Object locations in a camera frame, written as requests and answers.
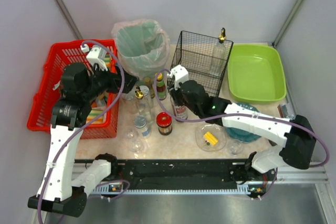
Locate small gold cap bottle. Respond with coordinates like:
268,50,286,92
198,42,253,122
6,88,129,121
143,77,155,99

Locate clear glass front left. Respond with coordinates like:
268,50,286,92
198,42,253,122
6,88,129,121
128,140,145,153

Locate gold pourer glass bottle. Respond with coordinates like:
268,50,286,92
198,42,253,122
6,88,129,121
135,88,154,125

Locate yellow cap sauce bottle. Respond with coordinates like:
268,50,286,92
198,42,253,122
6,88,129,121
156,73,167,100

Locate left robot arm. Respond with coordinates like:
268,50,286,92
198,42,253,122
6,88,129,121
28,63,138,217

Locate small glass bowl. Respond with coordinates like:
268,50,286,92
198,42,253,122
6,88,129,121
228,140,244,155

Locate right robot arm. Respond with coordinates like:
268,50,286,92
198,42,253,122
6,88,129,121
167,80,316,174

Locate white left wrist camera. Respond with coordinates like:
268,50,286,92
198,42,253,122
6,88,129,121
80,44,108,71

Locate silver lid spice jar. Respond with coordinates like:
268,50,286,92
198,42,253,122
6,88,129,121
140,85,154,109

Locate green plastic tub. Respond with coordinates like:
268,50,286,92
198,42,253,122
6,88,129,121
227,44,287,104

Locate teal ceramic plate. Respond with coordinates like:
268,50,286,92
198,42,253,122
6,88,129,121
225,102,261,143

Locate black wire rack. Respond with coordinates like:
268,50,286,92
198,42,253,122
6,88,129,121
171,30,234,97

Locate striped sponge pack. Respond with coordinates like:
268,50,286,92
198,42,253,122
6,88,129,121
86,106,106,124

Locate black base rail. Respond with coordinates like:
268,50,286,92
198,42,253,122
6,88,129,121
73,158,279,192

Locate black cap clear bottle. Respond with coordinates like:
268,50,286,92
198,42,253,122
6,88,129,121
170,97,188,122

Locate red lid sauce jar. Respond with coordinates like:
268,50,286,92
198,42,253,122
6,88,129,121
156,112,173,135

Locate clear glass plate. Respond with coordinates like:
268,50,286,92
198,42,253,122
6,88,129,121
195,124,227,152

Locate red plastic basket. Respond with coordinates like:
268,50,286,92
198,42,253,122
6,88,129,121
27,40,119,139

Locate yellow cake piece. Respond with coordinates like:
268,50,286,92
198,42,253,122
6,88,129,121
203,132,218,146

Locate green bin with plastic bag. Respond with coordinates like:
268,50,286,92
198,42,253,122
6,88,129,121
111,19,170,80

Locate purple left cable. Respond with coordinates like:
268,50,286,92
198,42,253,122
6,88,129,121
35,40,131,224

